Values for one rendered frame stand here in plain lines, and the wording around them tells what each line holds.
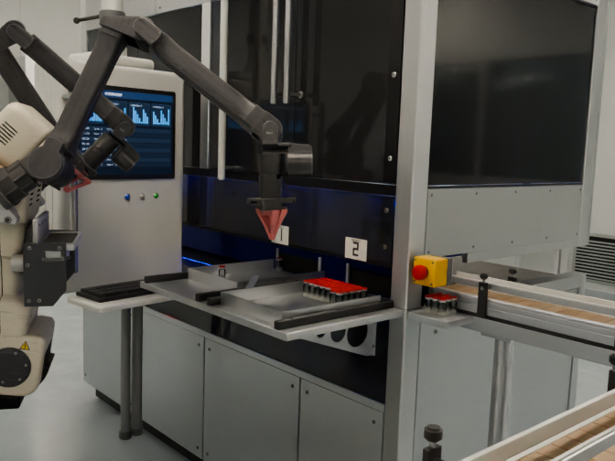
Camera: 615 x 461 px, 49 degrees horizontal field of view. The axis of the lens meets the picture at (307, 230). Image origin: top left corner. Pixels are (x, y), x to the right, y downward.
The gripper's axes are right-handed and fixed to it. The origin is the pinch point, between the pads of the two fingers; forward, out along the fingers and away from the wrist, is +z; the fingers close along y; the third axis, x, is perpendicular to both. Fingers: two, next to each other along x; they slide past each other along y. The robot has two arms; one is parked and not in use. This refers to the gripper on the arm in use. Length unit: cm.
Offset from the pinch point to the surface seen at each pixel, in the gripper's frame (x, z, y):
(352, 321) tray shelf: -8.9, 22.3, 18.2
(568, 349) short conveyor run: -50, 26, 48
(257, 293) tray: 21.6, 18.8, 11.7
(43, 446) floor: 156, 104, -2
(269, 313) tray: 0.9, 18.8, -0.4
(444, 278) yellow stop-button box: -19.8, 12.8, 40.5
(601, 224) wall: 155, 47, 496
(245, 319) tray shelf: 6.7, 21.0, -3.2
